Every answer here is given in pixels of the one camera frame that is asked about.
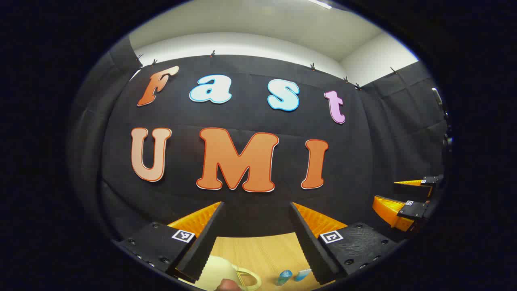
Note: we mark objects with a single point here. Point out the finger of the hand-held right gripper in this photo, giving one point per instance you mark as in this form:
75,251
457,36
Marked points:
434,180
414,210

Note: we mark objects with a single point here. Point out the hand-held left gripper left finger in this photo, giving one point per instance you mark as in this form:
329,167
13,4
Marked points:
202,246

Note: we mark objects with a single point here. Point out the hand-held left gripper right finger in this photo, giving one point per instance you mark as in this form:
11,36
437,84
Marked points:
311,246

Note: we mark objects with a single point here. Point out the cream yellow suitcase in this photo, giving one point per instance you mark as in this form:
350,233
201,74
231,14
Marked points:
218,270

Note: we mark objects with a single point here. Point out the light blue skincare tube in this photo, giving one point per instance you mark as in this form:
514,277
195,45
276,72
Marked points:
302,275

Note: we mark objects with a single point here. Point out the black backdrop cloth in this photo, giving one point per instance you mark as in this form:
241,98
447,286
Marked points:
250,117

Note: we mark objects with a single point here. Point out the blue skincare bottle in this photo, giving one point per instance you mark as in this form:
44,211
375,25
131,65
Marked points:
284,278

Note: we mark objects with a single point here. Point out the ceiling light strip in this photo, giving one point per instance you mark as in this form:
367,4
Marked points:
320,3

